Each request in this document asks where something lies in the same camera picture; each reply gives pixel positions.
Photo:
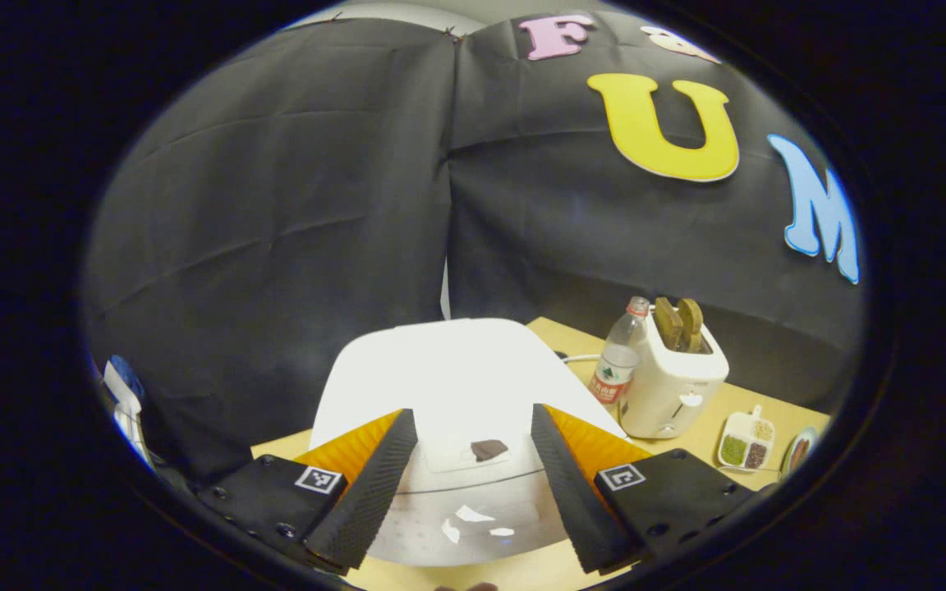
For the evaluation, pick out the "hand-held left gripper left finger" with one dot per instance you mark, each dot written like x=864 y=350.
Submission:
x=370 y=505

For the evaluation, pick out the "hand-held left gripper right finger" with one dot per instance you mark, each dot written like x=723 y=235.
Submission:
x=571 y=505

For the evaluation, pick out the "white rice cooker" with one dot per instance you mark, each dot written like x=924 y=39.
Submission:
x=456 y=377

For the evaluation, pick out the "clear plastic water bottle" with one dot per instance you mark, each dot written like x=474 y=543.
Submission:
x=617 y=369

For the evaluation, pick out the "white toaster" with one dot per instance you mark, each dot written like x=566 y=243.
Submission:
x=670 y=394

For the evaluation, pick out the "white divided bean dish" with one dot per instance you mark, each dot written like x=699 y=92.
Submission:
x=746 y=443

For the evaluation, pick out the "brown bread slice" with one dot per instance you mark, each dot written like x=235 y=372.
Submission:
x=692 y=324
x=668 y=324

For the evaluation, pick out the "pale green plate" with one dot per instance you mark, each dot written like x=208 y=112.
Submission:
x=787 y=468

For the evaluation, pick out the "brown meat piece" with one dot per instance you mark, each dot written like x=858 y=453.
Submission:
x=799 y=453

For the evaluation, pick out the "black backdrop cloth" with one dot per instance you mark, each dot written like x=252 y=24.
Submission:
x=276 y=205

